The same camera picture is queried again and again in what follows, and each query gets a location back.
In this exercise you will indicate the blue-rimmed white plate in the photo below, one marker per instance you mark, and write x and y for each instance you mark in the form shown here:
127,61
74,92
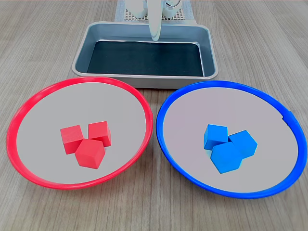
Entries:
187,115

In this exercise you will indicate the red cube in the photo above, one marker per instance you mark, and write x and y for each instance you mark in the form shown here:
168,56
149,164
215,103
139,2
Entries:
69,138
98,130
89,155

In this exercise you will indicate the blue cube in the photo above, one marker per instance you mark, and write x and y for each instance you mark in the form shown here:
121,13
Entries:
215,134
225,158
245,144

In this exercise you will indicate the black tray mat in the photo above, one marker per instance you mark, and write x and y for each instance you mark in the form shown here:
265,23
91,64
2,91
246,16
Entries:
144,60

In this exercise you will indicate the steel tray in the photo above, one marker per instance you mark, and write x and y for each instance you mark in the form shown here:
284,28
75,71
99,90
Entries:
83,57

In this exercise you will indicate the red-rimmed white plate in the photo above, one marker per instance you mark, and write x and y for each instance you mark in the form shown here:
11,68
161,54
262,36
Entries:
48,108

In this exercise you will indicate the pale perforated base plate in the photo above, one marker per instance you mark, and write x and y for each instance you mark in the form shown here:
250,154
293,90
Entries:
179,16

